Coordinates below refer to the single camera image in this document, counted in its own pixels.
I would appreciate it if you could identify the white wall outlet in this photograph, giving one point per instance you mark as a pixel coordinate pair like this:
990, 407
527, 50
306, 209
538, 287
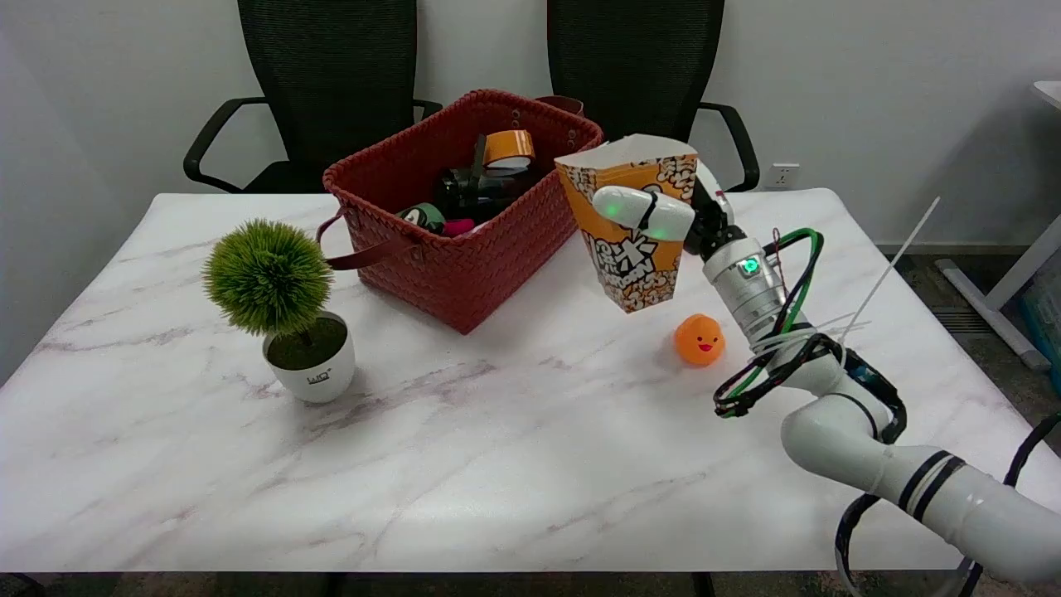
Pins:
782, 176

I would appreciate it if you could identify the orange popcorn box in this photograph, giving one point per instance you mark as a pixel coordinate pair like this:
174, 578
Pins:
634, 265

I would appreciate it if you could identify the black bottle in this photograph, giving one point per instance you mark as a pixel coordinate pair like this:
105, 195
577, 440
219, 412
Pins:
477, 192

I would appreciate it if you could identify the orange tape roll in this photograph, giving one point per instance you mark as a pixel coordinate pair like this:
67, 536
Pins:
507, 145

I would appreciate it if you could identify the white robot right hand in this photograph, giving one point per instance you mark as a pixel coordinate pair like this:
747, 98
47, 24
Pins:
651, 214

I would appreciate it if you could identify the blue storage bin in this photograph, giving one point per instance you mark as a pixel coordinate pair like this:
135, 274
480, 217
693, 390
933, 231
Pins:
1046, 323

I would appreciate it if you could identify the green round item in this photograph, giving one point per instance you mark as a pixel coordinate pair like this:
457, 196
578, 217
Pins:
424, 215

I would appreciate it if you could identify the black mesh office chair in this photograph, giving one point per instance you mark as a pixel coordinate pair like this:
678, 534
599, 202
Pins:
331, 83
634, 66

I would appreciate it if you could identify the white zip tie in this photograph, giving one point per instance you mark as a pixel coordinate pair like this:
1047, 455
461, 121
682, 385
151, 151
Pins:
887, 269

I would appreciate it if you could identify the red woven basket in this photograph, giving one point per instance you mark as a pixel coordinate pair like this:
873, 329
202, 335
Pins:
464, 265

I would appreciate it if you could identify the pink small item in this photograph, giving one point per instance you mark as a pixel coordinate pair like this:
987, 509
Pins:
458, 226

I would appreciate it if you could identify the white side table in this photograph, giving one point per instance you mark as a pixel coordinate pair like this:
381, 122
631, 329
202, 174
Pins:
1007, 282

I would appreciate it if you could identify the orange rubber duck toy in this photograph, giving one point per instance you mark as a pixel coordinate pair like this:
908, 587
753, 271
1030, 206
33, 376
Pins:
699, 340

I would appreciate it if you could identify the green ball plant white pot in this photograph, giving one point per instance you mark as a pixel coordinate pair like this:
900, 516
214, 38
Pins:
269, 278

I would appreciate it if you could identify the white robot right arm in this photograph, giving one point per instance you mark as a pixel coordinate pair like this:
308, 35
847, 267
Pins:
845, 431

